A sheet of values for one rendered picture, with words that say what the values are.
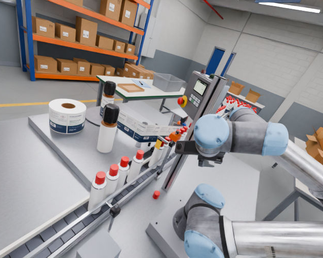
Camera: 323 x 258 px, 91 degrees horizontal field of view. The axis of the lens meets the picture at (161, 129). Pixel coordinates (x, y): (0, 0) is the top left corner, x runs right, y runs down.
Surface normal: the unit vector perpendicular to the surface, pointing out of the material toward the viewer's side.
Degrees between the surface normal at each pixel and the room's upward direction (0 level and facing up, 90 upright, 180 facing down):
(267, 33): 90
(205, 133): 51
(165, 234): 2
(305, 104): 90
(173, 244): 2
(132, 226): 0
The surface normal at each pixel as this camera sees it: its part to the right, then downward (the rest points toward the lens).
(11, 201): 0.32, -0.83
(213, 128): -0.24, -0.33
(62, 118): 0.13, 0.52
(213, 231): -0.39, -0.69
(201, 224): -0.28, -0.90
